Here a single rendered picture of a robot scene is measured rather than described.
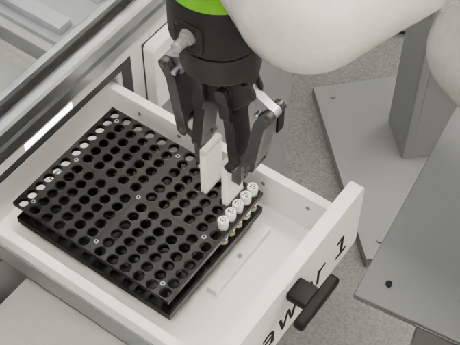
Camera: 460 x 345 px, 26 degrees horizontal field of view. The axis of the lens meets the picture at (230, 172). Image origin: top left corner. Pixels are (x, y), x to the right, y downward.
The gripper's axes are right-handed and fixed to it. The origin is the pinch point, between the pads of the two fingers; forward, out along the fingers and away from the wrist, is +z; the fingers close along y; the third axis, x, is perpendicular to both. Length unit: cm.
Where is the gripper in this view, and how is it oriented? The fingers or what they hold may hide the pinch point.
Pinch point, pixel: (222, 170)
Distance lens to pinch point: 102.4
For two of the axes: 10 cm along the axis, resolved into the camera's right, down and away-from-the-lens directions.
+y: 8.1, 4.6, -3.5
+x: 5.8, -6.4, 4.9
